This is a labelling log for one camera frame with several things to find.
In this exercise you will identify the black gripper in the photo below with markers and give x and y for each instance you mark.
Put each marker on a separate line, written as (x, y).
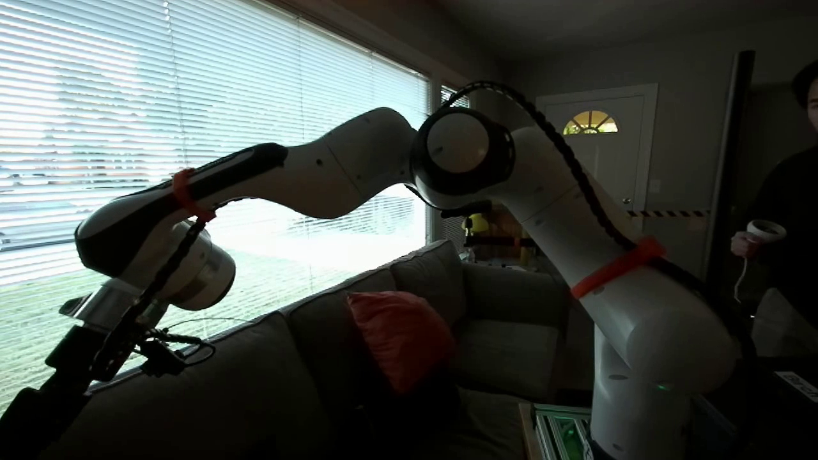
(84, 362)

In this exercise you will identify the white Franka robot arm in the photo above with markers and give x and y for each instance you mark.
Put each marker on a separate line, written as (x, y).
(341, 170)

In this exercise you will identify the orange cushion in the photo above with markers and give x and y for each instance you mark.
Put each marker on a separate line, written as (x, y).
(400, 336)

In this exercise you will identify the black cushion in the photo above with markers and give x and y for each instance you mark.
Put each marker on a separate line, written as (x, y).
(400, 424)

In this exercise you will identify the parked silver car outside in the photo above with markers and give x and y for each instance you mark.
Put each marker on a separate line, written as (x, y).
(33, 227)

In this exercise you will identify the grey fabric sofa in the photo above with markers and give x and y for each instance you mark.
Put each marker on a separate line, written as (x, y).
(257, 400)

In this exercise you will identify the white window blinds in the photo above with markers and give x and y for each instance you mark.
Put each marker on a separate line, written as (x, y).
(128, 84)

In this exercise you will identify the small yellow object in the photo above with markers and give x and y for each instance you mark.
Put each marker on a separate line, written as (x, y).
(477, 227)

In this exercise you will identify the white door with fan window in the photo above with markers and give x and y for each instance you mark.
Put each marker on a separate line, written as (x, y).
(630, 162)

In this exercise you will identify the black yellow caution tape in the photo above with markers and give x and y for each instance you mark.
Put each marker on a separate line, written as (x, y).
(680, 212)

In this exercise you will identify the white handheld controller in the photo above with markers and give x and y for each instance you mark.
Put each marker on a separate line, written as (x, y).
(766, 231)

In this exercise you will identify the person in dark clothes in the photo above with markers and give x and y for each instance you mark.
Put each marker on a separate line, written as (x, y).
(792, 212)

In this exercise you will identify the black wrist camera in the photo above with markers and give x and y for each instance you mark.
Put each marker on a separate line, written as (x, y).
(161, 358)

